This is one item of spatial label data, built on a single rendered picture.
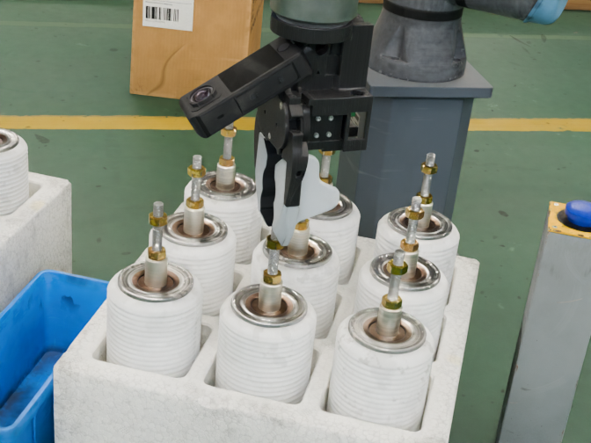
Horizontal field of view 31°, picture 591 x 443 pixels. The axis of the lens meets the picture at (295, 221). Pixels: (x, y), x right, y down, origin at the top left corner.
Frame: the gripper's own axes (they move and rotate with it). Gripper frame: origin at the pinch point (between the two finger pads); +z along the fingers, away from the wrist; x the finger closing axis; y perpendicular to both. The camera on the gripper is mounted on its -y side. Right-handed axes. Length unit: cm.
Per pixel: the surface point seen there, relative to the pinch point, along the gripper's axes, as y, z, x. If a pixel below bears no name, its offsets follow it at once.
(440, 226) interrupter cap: 25.8, 9.1, 11.3
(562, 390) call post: 35.2, 22.6, -4.8
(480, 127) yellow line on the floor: 82, 34, 91
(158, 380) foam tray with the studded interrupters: -10.2, 16.4, 0.1
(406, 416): 11.3, 16.3, -11.3
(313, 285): 7.6, 10.8, 4.9
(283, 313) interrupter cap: 1.5, 9.2, -1.7
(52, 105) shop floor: -1, 34, 114
